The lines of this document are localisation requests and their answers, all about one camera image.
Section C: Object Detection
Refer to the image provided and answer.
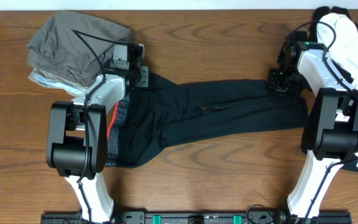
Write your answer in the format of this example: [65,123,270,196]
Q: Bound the black leggings with red waistband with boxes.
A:
[106,73,308,168]

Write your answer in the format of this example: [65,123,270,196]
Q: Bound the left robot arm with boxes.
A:
[41,66,149,223]

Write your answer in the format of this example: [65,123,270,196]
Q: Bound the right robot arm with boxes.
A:
[268,30,358,223]

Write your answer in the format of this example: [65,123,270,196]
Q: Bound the folded grey-brown trousers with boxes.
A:
[27,11,131,87]

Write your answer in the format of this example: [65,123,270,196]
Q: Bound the black and white shirt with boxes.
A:
[310,6,358,167]

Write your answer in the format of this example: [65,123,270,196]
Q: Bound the folded light blue garment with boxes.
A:
[31,68,86,96]

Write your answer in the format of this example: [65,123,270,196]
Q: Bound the small black looped cable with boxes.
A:
[246,203,276,224]

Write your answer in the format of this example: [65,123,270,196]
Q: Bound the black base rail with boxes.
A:
[40,209,353,224]

